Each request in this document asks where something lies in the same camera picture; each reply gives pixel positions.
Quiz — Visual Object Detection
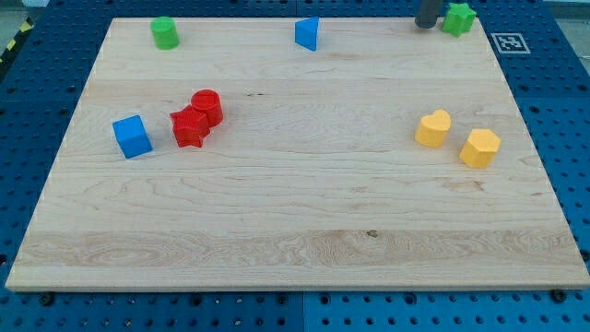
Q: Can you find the light wooden board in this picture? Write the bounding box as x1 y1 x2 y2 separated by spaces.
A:
6 18 589 292

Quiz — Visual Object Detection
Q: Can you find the red cylinder block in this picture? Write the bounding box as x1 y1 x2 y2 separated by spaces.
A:
191 89 223 127

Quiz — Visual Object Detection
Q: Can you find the red star block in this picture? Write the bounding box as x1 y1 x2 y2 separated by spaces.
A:
170 105 210 148

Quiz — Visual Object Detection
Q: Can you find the blue triangular prism block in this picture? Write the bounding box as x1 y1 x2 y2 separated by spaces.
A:
294 17 320 52

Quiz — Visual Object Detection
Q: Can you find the yellow heart block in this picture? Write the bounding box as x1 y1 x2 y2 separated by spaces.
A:
414 109 452 148

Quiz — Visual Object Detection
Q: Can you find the blue cube block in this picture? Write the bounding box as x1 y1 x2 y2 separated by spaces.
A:
112 114 153 159

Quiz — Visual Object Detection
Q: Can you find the green cylinder block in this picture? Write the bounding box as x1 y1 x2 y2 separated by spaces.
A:
150 17 179 50

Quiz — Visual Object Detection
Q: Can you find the yellow hexagon block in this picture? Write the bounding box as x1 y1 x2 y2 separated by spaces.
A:
459 128 502 169

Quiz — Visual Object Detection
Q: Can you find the green star block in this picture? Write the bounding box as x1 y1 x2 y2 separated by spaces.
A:
442 3 477 37

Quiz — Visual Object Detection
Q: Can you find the white fiducial marker tag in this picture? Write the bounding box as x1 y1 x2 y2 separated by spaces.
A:
491 32 530 54

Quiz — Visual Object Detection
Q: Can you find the black screw front left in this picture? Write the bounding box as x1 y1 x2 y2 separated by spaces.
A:
39 292 55 307

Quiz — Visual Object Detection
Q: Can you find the black screw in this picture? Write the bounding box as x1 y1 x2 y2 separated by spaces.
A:
550 289 568 303
39 292 55 307

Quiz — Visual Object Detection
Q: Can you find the black screw front right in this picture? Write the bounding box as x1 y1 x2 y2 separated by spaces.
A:
550 289 568 303

